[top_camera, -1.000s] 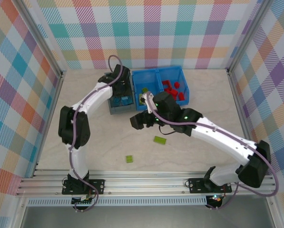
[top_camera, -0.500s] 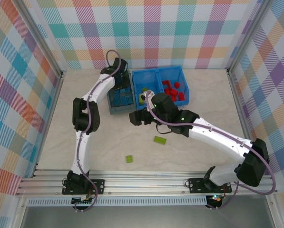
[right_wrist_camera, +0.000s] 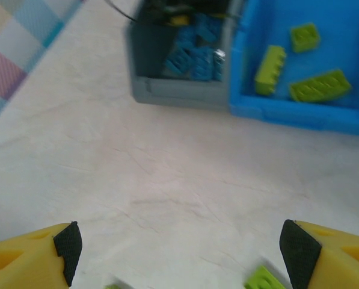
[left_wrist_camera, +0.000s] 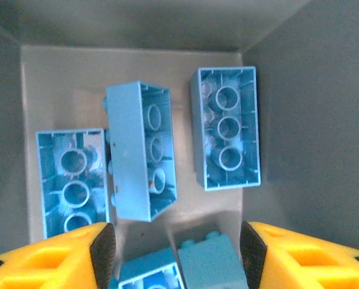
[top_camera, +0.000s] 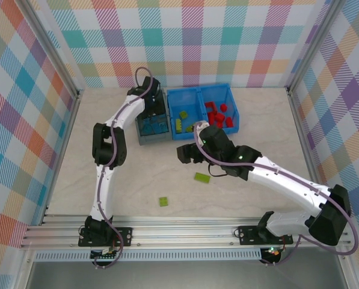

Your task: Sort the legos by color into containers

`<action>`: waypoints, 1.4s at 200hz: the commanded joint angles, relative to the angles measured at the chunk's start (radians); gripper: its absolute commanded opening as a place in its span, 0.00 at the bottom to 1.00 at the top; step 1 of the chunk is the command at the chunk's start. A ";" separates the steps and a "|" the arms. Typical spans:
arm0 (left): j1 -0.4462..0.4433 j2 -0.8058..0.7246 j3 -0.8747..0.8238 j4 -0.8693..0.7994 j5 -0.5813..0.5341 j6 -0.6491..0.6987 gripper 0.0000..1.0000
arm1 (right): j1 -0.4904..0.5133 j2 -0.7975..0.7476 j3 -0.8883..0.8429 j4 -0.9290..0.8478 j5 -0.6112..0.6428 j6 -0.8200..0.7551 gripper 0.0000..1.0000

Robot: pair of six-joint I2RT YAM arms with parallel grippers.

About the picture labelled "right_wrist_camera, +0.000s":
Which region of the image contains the small green lego brick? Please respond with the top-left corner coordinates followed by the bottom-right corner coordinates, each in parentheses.
top-left (289, 22), bottom-right (321, 54)

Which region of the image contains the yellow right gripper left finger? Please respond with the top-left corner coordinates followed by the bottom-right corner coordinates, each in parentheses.
top-left (0, 221), bottom-right (84, 289)

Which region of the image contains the blue plastic bin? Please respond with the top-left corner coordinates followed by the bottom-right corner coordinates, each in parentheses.
top-left (229, 0), bottom-right (359, 138)

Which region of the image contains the thin black left gripper cable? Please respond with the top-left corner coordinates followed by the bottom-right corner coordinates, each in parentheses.
top-left (103, 0), bottom-right (138, 22)

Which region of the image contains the long green lego brick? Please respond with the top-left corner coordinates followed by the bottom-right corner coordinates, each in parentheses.
top-left (289, 69), bottom-right (353, 103)

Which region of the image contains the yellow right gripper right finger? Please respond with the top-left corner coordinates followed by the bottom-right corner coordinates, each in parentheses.
top-left (280, 219), bottom-right (359, 289)

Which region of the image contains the small blue lego brick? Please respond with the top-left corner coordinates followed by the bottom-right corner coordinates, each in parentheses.
top-left (164, 46), bottom-right (195, 76)

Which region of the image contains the long blue lego brick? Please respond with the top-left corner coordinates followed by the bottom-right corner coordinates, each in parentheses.
top-left (194, 13), bottom-right (224, 43)
top-left (174, 28), bottom-right (198, 51)
top-left (191, 46), bottom-right (215, 81)

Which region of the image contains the grey plastic bin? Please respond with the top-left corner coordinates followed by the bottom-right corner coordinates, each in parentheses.
top-left (123, 0), bottom-right (237, 111)

